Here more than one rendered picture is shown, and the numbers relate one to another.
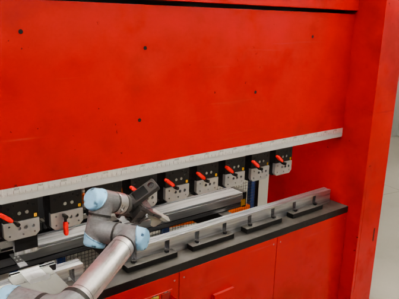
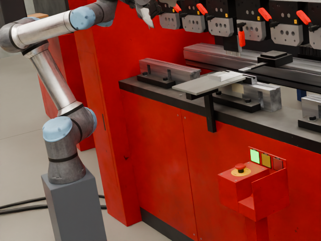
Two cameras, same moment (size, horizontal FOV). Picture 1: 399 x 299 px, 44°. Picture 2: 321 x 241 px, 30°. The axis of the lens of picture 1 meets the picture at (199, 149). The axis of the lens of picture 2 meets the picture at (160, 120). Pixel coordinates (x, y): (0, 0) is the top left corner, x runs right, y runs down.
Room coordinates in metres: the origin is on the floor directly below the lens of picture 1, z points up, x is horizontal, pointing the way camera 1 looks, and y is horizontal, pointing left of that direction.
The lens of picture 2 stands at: (2.01, -1.84, 1.69)
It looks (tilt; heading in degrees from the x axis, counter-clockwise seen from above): 19 degrees down; 99
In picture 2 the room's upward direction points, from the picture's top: 8 degrees counter-clockwise
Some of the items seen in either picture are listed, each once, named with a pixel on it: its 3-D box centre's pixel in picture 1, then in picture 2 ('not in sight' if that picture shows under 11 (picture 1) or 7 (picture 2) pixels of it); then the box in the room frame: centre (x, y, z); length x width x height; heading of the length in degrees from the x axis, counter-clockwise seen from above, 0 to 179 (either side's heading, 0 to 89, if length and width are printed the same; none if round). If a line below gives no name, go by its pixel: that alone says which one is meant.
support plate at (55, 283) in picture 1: (40, 285); (208, 82); (1.85, 0.64, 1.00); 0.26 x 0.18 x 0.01; 39
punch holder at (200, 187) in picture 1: (202, 176); not in sight; (2.58, -0.02, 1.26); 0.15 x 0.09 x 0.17; 129
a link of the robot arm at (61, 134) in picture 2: not in sight; (60, 136); (1.28, 0.29, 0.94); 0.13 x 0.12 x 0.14; 70
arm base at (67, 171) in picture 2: not in sight; (64, 164); (1.27, 0.28, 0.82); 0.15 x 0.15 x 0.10
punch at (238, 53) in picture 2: (25, 243); (232, 44); (1.97, 0.74, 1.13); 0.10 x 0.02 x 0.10; 129
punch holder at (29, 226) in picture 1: (18, 216); (225, 15); (1.95, 0.75, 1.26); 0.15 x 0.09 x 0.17; 129
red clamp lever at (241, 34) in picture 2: (65, 224); (242, 34); (2.02, 0.58, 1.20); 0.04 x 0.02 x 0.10; 39
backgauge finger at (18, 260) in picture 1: (13, 254); (262, 61); (2.09, 0.84, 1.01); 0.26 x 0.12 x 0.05; 39
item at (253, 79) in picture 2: (32, 271); (239, 77); (1.98, 0.72, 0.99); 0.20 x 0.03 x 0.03; 129
